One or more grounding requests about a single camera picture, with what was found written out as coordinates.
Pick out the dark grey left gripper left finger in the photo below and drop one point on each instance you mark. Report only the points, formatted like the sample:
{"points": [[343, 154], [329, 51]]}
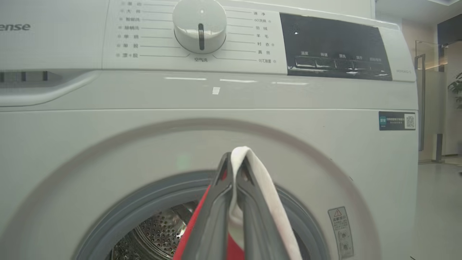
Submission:
{"points": [[213, 224]]}

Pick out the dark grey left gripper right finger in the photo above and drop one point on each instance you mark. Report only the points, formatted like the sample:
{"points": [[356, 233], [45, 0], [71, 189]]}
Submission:
{"points": [[258, 231]]}

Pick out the red and white garment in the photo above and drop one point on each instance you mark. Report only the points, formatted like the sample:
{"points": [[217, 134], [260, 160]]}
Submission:
{"points": [[269, 195]]}

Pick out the door warning text label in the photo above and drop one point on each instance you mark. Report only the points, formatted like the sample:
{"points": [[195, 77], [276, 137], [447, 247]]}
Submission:
{"points": [[341, 224]]}

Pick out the grey rubber door gasket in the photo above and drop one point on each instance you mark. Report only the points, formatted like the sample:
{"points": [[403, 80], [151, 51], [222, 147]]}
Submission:
{"points": [[119, 213]]}

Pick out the white front-load washing machine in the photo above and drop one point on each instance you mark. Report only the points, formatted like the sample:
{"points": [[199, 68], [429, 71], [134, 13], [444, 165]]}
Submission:
{"points": [[108, 137]]}

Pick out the glass office door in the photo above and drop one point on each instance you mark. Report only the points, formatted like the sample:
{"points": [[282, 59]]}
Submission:
{"points": [[433, 108]]}

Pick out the small white tape piece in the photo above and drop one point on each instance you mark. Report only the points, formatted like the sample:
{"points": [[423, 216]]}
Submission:
{"points": [[216, 90]]}

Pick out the black QR code sticker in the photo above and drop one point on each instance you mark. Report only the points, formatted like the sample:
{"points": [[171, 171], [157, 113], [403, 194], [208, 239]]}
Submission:
{"points": [[395, 121]]}

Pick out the white program dial knob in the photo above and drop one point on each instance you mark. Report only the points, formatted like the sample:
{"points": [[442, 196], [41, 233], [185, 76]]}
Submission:
{"points": [[200, 18]]}

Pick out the black display control panel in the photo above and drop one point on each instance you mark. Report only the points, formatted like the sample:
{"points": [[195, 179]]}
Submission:
{"points": [[335, 39]]}

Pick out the white detergent drawer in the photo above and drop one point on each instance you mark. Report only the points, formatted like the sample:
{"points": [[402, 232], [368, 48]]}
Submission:
{"points": [[47, 47]]}

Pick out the green potted plant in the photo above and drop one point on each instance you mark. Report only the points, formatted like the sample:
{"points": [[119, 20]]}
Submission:
{"points": [[457, 88]]}

